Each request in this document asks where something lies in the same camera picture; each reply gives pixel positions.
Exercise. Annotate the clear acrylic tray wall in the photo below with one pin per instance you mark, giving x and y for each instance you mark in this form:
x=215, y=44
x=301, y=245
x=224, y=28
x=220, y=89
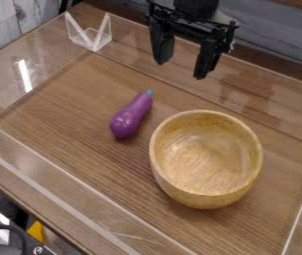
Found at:
x=86, y=182

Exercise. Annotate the purple toy eggplant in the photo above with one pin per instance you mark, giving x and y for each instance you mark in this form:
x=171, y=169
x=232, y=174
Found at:
x=127, y=120

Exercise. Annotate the black metal base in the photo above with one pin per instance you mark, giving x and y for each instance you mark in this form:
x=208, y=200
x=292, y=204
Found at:
x=17, y=242

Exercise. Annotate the yellow tag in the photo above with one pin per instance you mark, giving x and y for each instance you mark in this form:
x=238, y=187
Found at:
x=37, y=231

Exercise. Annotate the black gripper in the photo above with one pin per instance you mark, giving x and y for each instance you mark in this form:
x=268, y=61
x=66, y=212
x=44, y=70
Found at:
x=197, y=20

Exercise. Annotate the brown wooden bowl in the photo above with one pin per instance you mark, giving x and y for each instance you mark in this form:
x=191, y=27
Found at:
x=207, y=158

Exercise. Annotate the clear acrylic corner bracket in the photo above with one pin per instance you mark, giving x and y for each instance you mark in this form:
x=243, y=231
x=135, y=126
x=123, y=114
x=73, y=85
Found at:
x=93, y=39

